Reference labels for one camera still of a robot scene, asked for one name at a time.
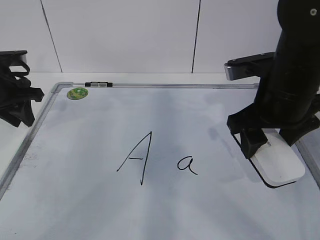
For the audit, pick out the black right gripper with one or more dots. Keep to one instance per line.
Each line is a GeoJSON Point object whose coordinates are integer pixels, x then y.
{"type": "Point", "coordinates": [295, 118]}

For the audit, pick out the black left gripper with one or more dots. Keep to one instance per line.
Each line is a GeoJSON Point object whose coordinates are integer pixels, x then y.
{"type": "Point", "coordinates": [16, 95]}

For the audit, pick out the white whiteboard eraser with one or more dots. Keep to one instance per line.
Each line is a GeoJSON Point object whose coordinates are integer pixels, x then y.
{"type": "Point", "coordinates": [275, 164]}

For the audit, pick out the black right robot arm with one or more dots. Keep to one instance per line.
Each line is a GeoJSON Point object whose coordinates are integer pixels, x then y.
{"type": "Point", "coordinates": [287, 97]}

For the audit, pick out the black marker clip holder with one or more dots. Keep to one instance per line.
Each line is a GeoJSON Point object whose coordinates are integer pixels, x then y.
{"type": "Point", "coordinates": [98, 84]}

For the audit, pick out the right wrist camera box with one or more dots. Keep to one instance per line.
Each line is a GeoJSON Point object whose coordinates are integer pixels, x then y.
{"type": "Point", "coordinates": [254, 65]}

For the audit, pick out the whiteboard with grey frame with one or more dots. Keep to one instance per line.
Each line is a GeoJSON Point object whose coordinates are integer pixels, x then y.
{"type": "Point", "coordinates": [147, 163]}

